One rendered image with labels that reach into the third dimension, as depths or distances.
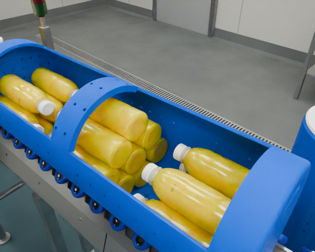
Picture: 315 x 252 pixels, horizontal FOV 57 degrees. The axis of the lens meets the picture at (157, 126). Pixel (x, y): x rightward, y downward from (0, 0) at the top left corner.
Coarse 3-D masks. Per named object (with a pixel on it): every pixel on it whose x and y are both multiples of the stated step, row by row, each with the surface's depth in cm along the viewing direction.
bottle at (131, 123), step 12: (96, 108) 68; (108, 108) 66; (120, 108) 65; (132, 108) 65; (96, 120) 69; (108, 120) 65; (120, 120) 63; (132, 120) 62; (144, 120) 66; (120, 132) 64; (132, 132) 64
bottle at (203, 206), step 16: (160, 176) 55; (176, 176) 54; (160, 192) 54; (176, 192) 52; (192, 192) 51; (208, 192) 51; (176, 208) 53; (192, 208) 50; (208, 208) 49; (224, 208) 48; (208, 224) 49
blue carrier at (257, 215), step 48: (0, 48) 84; (48, 48) 90; (96, 96) 62; (144, 96) 75; (48, 144) 65; (192, 144) 74; (240, 144) 63; (96, 192) 58; (144, 192) 76; (240, 192) 43; (288, 192) 41; (192, 240) 45; (240, 240) 40
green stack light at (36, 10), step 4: (32, 4) 131; (36, 4) 130; (40, 4) 131; (44, 4) 132; (32, 8) 132; (36, 8) 131; (40, 8) 132; (44, 8) 133; (36, 12) 132; (40, 12) 133; (44, 12) 134
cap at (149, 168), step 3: (147, 165) 58; (150, 165) 58; (153, 165) 58; (156, 165) 59; (144, 168) 58; (147, 168) 58; (150, 168) 58; (153, 168) 58; (144, 171) 58; (147, 171) 58; (150, 171) 57; (141, 174) 58; (144, 174) 58; (147, 174) 57; (141, 177) 59; (144, 177) 58; (147, 177) 58; (147, 180) 58
